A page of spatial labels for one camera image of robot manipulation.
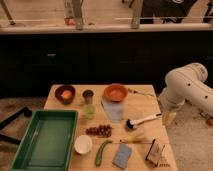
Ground green cucumber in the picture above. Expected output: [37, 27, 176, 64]
[95, 140, 112, 167]

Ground orange red bowl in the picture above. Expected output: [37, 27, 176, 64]
[103, 83, 128, 102]

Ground orange food in bowl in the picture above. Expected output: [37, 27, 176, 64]
[61, 90, 72, 99]

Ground red white object on ledge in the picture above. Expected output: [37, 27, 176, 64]
[64, 17, 76, 26]

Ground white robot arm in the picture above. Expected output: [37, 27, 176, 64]
[158, 63, 213, 125]

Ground blue grey cloth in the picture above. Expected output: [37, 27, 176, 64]
[101, 99, 123, 122]

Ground green plastic tray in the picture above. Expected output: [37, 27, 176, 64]
[10, 110, 78, 171]

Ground white small bowl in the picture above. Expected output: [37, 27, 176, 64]
[74, 135, 93, 155]

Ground green plastic cup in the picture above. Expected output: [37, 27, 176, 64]
[83, 104, 95, 119]

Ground blue sponge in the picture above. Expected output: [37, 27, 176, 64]
[112, 144, 132, 169]

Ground dark brown bowl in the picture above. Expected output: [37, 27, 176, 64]
[55, 85, 76, 104]

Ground white handled dish brush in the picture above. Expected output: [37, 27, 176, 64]
[126, 113, 162, 130]

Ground red grape bunch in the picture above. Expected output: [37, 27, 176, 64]
[85, 125, 112, 138]

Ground grey metal cup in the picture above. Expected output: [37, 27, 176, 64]
[82, 90, 94, 104]

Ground black stand legs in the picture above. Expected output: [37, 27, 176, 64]
[0, 107, 32, 145]

